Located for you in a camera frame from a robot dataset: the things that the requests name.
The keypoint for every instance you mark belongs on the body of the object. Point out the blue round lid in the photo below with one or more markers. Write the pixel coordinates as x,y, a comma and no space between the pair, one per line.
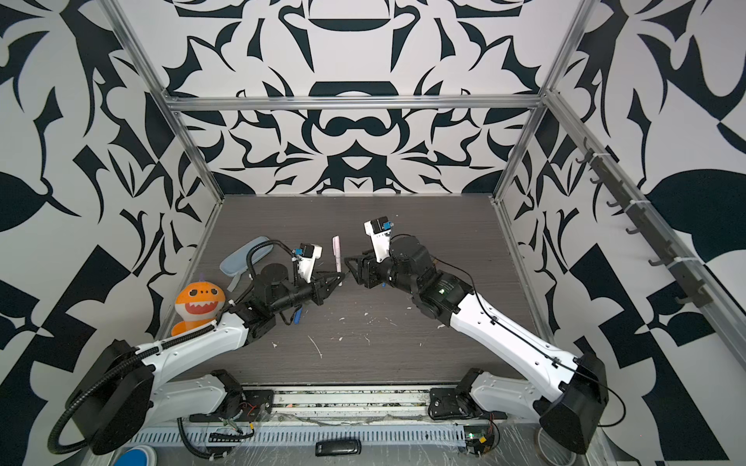
138,456

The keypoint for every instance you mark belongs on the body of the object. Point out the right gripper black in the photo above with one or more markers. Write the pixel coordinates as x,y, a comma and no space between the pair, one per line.
365,265

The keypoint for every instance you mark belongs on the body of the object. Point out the pink fountain pen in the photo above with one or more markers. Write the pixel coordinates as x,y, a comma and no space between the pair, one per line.
336,249

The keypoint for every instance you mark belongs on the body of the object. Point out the wall hook rail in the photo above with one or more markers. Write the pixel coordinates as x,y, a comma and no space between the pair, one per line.
649,224

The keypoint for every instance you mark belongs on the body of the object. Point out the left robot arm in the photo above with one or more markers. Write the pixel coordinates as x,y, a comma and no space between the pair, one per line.
131,387

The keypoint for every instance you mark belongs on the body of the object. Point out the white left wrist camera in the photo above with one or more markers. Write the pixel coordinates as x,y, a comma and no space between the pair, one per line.
306,256

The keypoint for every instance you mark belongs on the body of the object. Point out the light blue pencil case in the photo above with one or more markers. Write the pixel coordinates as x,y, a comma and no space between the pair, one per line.
236,263

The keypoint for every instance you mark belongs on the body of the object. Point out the black rectangular device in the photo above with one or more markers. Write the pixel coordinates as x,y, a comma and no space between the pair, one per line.
338,447

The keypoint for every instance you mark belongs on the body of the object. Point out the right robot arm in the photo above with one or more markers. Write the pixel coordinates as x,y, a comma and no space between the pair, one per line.
566,394

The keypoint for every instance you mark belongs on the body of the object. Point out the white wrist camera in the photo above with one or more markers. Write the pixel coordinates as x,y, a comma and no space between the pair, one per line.
306,256
379,230

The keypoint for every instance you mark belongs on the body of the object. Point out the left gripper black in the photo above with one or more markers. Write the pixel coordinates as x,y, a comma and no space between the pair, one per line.
320,289

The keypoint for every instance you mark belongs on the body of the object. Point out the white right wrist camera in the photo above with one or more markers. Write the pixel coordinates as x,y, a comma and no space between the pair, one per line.
379,230

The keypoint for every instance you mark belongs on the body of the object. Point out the orange shark plush toy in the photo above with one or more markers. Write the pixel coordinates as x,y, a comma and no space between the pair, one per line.
199,303

